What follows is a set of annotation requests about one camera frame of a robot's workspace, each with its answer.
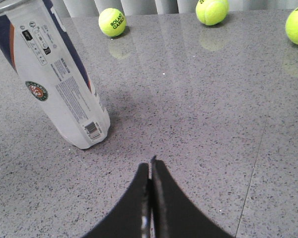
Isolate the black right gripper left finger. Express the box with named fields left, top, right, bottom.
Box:
left=84, top=163, right=149, bottom=238

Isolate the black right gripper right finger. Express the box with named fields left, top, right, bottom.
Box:
left=151, top=157, right=232, bottom=238

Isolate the white blue tennis ball can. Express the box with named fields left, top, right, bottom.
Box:
left=0, top=0, right=110, bottom=149

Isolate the tennis ball with Roland Garros text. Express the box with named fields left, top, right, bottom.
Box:
left=98, top=8, right=127, bottom=37

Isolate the middle tennis ball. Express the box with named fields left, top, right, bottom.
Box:
left=196, top=0, right=229, bottom=26

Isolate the grey pleated curtain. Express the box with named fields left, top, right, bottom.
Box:
left=52, top=0, right=298, bottom=17

